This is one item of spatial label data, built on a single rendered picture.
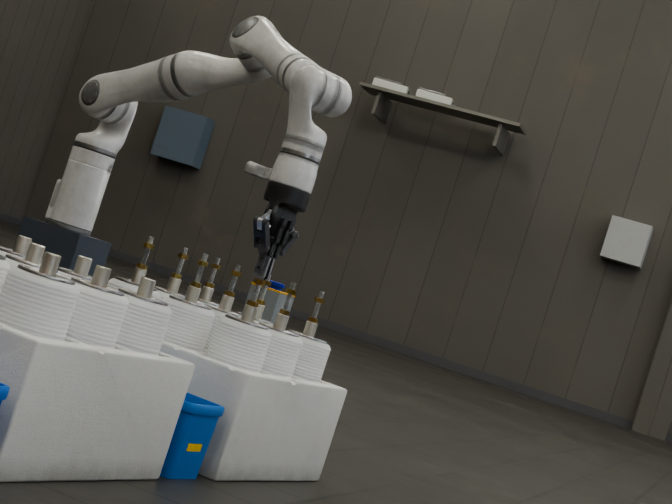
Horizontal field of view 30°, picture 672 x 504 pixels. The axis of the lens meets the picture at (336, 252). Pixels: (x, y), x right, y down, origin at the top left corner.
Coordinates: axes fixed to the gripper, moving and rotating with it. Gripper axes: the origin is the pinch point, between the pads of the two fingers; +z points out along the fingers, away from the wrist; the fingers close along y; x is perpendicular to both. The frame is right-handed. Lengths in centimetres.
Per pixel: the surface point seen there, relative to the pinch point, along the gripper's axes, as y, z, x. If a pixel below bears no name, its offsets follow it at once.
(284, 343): 8.6, 11.4, -3.8
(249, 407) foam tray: -4.2, 22.4, -7.9
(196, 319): -2.7, 11.9, 7.7
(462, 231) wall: 933, -92, 329
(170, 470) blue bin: -19.7, 33.6, -6.7
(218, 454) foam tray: -7.7, 30.7, -7.1
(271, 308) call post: 37.3, 7.4, 16.3
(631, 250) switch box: 934, -117, 170
